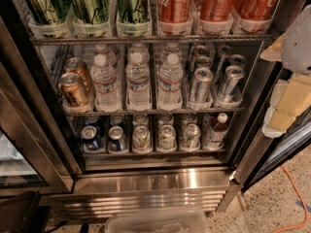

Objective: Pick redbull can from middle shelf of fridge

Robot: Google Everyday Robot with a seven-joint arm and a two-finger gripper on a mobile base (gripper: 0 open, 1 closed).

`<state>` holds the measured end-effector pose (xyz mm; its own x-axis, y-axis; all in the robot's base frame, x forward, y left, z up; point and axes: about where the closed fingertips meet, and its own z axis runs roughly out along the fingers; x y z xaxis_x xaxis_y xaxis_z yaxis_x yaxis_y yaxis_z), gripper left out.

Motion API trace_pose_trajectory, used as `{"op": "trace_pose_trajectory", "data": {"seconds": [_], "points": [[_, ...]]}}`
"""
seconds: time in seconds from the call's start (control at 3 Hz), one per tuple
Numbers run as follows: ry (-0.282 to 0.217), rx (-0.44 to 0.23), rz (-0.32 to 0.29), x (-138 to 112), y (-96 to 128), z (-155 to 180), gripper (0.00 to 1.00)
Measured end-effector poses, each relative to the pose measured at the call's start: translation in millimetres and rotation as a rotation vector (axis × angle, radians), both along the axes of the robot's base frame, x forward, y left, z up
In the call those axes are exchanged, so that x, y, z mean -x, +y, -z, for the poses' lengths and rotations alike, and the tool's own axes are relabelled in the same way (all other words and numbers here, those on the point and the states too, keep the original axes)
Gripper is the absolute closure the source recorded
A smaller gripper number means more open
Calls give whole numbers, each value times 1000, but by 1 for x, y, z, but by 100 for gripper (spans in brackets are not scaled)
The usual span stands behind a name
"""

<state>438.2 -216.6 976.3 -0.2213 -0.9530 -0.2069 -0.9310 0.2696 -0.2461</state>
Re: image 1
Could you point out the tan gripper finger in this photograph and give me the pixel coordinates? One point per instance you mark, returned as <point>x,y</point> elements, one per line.
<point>273,52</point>
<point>289,100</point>

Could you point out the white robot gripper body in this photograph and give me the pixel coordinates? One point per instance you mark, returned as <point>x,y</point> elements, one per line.
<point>297,44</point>

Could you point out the redbull can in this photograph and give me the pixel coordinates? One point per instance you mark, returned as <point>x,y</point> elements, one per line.
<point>195,50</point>
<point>224,52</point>
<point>233,75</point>
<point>198,62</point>
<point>238,60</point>
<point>200,85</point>

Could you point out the middle coca-cola can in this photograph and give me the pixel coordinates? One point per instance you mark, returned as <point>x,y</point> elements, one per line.
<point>214,15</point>

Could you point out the front right sprite can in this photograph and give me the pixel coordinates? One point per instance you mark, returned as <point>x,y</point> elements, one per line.
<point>190,138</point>

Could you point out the sprite can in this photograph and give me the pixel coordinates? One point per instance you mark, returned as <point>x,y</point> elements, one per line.
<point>141,140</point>
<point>190,138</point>
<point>166,138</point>

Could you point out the left coca-cola can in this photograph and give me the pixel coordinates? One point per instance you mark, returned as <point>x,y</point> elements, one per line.
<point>173,16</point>

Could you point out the front middle sprite can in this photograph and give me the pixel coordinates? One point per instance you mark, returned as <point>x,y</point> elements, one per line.
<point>166,138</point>

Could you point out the right green can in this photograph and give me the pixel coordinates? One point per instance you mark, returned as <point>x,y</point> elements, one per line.
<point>133,17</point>

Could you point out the green can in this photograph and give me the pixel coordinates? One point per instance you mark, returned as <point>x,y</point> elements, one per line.
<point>133,17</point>
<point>48,17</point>
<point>91,18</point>

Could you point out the front left sprite can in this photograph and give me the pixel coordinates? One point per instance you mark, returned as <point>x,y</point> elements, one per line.
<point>141,140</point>

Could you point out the stainless steel fridge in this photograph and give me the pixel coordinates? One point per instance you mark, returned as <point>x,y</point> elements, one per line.
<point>82,186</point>

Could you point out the front right pepsi can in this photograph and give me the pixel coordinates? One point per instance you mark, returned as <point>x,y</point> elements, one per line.
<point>117,141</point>

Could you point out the pepsi can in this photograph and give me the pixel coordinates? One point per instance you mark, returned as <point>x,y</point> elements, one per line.
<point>117,141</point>
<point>91,138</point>

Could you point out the middle green can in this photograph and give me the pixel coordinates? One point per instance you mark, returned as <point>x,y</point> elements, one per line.
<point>91,18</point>

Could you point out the rear gold can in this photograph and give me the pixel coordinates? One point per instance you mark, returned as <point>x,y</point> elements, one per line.
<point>76,65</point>

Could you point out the gold can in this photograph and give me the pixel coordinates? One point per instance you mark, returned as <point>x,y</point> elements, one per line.
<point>76,65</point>
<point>73,89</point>

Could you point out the front left pepsi can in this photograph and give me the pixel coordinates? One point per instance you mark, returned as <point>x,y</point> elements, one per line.
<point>91,138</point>

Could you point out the front gold can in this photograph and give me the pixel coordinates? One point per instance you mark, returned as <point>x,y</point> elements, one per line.
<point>73,89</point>

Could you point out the left green can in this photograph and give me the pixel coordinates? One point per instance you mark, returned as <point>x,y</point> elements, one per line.
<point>48,17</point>

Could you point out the brown drink bottle white cap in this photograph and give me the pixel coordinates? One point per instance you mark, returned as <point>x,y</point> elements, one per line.
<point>215,131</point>

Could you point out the rear right water bottle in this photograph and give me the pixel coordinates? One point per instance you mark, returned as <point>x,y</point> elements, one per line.
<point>170,48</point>

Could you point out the water bottle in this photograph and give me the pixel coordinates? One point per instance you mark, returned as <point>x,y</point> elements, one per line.
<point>170,48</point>
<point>170,77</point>
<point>138,83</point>
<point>139,47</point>
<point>104,52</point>
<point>104,80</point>

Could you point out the front right water bottle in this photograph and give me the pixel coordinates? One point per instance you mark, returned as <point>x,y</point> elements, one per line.
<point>170,77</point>

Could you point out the rear middle water bottle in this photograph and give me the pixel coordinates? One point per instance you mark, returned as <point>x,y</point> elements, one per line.
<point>139,47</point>

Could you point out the front middle water bottle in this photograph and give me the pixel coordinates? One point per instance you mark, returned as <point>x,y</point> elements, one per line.
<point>138,83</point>

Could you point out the clear plastic bin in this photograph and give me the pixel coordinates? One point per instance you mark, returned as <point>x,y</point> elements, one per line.
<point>171,220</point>

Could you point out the front left water bottle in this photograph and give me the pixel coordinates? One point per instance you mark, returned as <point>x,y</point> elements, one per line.
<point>104,80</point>

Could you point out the rear left water bottle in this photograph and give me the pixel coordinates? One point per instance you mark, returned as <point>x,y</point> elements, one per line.
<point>104,52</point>

